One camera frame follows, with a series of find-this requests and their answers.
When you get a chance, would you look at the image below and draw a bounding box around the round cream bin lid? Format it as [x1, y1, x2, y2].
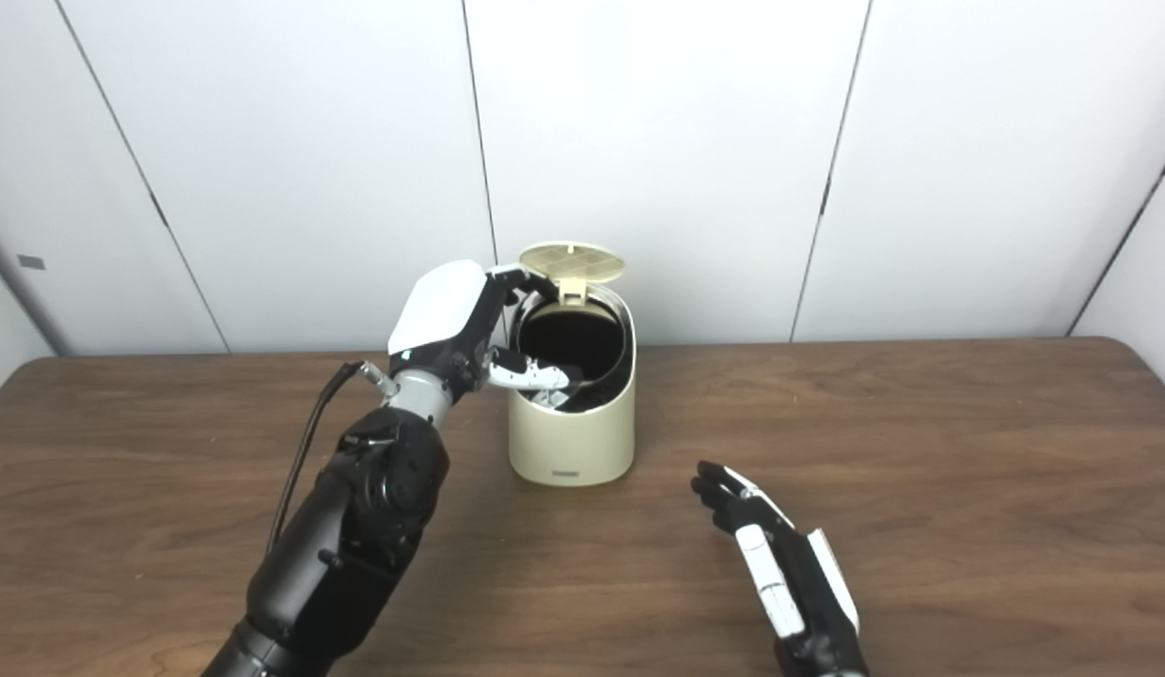
[518, 242, 629, 304]

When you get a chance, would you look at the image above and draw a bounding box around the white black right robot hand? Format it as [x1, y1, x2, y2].
[691, 460, 870, 677]

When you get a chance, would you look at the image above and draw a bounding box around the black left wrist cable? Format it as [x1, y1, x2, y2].
[265, 360, 400, 556]

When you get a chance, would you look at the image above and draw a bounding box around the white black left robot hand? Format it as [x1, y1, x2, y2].
[387, 260, 583, 407]

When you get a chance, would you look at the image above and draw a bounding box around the cream-colored bin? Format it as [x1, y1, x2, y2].
[508, 242, 637, 487]

